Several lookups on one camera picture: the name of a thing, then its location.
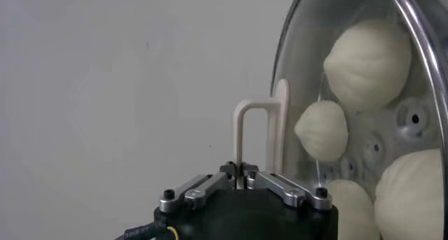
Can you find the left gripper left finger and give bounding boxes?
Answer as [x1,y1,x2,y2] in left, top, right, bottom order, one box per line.
[159,161,239,214]

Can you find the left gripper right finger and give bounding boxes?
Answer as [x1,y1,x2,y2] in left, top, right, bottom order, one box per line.
[241,161,333,212]

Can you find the white steamed baozi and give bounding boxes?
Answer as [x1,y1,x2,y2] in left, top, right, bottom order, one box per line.
[293,100,349,163]
[323,17,413,111]
[325,178,381,240]
[373,148,445,240]

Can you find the round glass lid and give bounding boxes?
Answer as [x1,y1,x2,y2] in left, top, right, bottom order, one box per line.
[232,0,448,240]

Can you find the stainless steel steamer basket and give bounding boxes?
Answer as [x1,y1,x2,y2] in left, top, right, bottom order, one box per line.
[316,0,448,193]

